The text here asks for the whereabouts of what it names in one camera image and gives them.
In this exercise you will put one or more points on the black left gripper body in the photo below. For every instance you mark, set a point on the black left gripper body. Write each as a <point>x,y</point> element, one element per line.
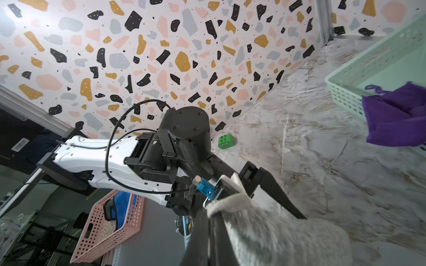
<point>190,195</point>

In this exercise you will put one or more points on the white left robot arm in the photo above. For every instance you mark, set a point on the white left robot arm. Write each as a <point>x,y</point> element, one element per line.
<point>172,165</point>

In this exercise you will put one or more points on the mint green plastic basket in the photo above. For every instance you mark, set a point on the mint green plastic basket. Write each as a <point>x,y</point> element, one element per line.
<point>390,64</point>

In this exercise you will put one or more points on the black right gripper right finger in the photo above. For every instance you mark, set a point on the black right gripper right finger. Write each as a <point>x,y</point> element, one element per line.
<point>223,253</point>

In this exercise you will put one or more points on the green toy block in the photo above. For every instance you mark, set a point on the green toy block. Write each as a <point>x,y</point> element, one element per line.
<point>226,141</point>

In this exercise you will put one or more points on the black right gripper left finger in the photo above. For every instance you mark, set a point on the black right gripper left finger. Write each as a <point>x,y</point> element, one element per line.
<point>198,248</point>

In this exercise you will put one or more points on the pink plastic basket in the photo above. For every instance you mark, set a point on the pink plastic basket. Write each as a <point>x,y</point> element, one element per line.
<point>99,236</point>

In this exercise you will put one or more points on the purple cloth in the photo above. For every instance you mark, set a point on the purple cloth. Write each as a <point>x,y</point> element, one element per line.
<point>396,118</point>

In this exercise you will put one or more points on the grey striped dishcloth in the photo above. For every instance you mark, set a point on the grey striped dishcloth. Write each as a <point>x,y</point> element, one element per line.
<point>263,238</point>

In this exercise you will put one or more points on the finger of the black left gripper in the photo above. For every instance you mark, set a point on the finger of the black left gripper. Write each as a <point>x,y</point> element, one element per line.
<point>276,196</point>

